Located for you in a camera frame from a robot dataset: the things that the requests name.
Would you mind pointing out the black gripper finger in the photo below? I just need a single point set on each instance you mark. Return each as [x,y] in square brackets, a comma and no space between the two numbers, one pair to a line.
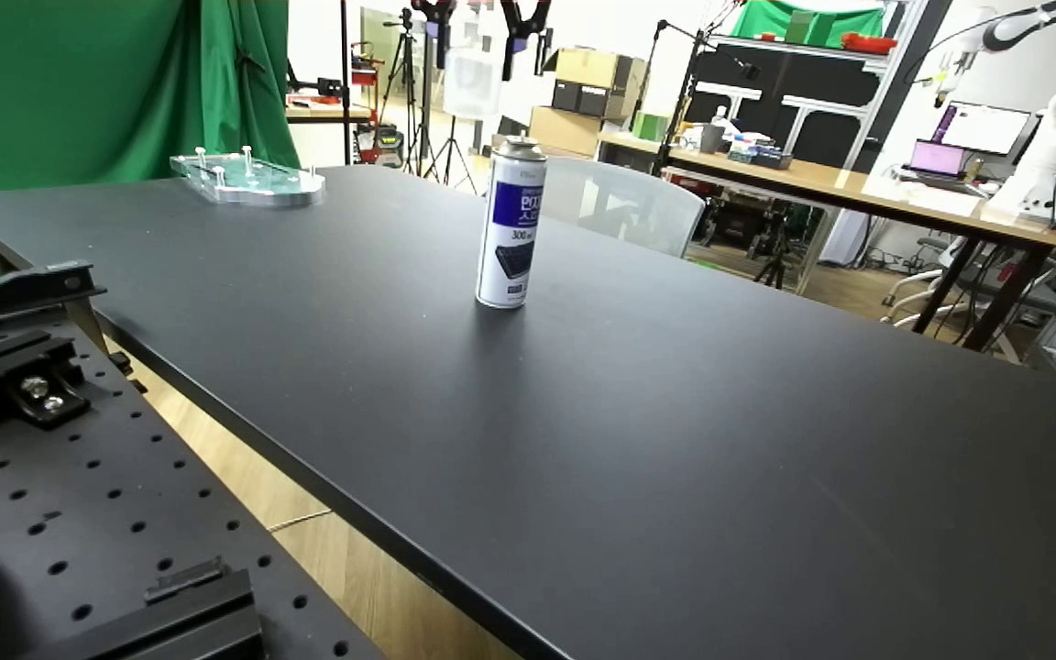
[438,18]
[519,26]

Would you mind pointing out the clear spray can lid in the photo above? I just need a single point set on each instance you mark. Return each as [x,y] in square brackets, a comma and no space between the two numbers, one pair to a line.
[475,68]

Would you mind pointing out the white blue spray can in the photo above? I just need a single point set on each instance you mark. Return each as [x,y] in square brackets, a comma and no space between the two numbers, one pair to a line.
[515,200]

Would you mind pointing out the cardboard boxes stack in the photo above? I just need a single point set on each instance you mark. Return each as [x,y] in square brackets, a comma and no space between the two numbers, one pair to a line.
[591,88]

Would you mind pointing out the translucent white chair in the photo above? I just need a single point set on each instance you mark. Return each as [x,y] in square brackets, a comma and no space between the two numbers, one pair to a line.
[623,202]

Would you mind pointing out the green cloth on shelf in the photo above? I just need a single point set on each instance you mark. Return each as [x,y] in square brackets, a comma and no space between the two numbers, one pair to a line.
[816,24]

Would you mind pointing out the black and white shelving cabinet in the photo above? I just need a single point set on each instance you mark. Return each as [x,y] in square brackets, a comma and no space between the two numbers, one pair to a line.
[816,103]

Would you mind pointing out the green backdrop curtain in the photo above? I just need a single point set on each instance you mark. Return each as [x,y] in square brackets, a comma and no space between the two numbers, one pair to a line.
[113,88]

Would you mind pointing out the wooden workbench with black legs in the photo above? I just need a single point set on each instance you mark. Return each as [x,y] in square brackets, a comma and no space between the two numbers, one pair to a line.
[878,195]

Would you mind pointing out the laptop with pink screen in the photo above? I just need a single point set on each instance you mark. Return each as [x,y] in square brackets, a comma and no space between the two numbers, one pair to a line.
[936,158]

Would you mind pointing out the white monitor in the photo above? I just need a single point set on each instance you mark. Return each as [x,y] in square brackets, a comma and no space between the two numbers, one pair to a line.
[984,129]

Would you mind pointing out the black perforated breadboard plate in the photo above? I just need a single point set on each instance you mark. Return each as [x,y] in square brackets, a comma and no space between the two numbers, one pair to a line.
[120,544]

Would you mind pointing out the black camera tripod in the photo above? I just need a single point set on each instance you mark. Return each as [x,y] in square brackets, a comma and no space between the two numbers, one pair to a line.
[412,74]

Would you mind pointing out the black mounting bracket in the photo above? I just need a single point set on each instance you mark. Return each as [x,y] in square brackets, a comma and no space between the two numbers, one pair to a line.
[38,362]

